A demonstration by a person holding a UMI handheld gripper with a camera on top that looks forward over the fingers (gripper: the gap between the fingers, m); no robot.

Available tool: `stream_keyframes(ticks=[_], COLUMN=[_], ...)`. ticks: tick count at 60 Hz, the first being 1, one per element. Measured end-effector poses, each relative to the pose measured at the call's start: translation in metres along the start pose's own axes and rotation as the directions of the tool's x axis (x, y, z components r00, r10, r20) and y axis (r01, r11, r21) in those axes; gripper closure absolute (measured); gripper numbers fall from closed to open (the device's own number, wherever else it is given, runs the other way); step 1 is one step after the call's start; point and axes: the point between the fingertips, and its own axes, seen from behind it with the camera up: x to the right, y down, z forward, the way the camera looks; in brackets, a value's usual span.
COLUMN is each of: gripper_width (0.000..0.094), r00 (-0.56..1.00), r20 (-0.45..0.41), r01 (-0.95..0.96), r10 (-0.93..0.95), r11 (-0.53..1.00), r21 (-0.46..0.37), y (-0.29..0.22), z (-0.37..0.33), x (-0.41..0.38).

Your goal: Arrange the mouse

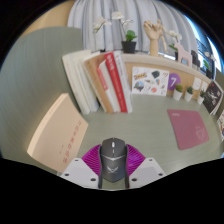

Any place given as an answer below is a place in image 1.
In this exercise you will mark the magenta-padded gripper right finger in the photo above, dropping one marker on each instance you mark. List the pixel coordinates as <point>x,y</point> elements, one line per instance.
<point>148,171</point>

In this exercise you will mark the grey curtain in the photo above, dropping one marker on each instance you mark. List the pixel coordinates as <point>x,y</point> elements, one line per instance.
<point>143,10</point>

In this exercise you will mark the dark framed window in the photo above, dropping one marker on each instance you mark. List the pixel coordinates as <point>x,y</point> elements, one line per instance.
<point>203,43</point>

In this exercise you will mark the white book behind black book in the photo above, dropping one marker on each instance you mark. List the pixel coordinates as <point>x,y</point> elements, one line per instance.
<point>221,105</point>

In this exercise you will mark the white orchid behind horse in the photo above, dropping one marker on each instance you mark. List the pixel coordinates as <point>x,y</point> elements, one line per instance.
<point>174,46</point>

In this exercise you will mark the red spine book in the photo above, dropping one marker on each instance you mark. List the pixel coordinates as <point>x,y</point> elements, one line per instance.
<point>116,83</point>

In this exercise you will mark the wooden desk shelf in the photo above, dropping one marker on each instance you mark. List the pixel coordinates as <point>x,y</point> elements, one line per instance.
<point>150,61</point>

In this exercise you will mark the small plant in white pot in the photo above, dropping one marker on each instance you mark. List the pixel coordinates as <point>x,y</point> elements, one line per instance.
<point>200,100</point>
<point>177,96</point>
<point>188,97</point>

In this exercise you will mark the black wooden horse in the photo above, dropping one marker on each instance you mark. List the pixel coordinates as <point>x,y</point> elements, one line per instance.
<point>194,58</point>

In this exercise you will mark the white orchid in black pot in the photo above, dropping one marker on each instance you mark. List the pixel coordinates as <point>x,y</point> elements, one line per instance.
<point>129,46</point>

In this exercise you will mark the purple round sign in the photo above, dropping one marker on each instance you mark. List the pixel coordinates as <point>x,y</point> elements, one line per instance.
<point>173,81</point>

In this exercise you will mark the white orchid in dark pot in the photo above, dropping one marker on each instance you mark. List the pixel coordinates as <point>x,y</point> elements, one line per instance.
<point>208,71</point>

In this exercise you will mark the white wall socket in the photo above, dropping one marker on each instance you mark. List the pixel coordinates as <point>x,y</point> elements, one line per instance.
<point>197,83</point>
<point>204,86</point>

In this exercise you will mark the small red and white book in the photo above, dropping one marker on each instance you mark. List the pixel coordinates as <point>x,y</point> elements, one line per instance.
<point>108,90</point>

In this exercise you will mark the green desk partition panel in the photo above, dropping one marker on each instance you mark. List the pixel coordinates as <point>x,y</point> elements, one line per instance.
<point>219,80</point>
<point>33,73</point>

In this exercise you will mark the beige book with red lettering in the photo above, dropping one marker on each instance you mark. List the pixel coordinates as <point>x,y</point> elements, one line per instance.
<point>58,133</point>

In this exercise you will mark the tan book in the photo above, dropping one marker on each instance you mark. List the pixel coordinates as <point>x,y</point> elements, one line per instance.
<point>98,86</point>

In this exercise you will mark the dark grey computer mouse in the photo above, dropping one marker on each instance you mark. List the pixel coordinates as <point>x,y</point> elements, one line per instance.
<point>113,163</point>

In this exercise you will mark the white card with stickers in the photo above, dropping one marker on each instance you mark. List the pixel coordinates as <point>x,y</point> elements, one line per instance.
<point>150,81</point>

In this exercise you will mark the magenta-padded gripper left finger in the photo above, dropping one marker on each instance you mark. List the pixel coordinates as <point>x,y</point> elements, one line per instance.
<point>78,171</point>

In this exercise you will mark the wooden hand model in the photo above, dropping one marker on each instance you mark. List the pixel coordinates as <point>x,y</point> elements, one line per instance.
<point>152,36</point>

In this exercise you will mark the black cover book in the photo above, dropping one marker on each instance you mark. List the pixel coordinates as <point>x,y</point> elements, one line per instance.
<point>211,97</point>

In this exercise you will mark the maroon mouse pad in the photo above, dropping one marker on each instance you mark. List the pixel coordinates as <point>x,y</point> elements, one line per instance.
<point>188,130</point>

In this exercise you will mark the thick white book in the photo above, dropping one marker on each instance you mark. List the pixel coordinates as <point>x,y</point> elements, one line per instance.
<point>75,80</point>

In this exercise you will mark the pale pink wooden horse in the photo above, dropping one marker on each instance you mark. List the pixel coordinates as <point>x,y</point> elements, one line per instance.
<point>182,55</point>

